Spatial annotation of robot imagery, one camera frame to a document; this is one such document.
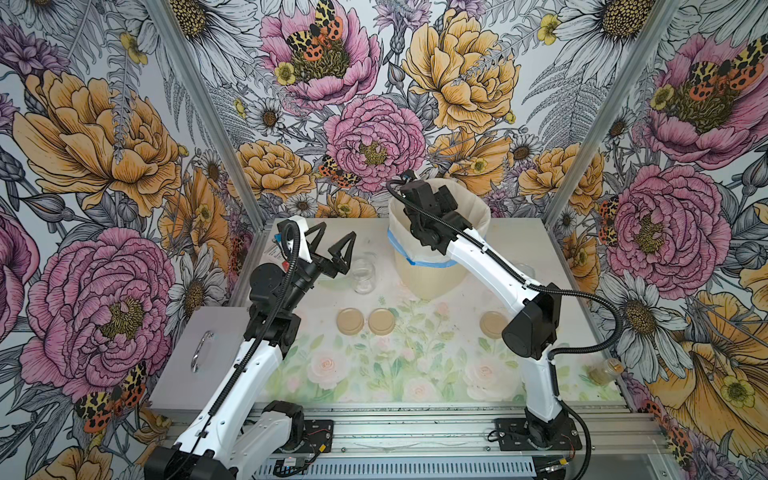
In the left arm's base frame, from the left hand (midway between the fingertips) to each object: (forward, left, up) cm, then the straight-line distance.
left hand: (342, 236), depth 68 cm
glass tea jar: (+9, -2, -28) cm, 30 cm away
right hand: (+17, -24, -5) cm, 30 cm away
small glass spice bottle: (-21, -66, -29) cm, 75 cm away
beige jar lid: (-2, +2, -36) cm, 36 cm away
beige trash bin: (+1, -22, -21) cm, 30 cm away
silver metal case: (-15, +33, -21) cm, 42 cm away
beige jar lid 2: (-3, -8, -36) cm, 37 cm away
